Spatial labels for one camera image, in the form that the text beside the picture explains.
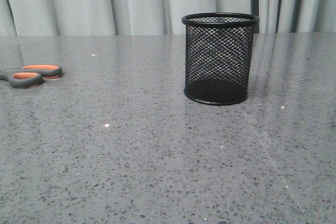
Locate grey orange handled scissors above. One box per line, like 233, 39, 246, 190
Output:
1, 64, 63, 88

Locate black mesh pen bucket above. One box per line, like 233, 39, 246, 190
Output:
182, 13, 259, 105

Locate grey pleated curtain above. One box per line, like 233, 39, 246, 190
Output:
1, 0, 335, 36

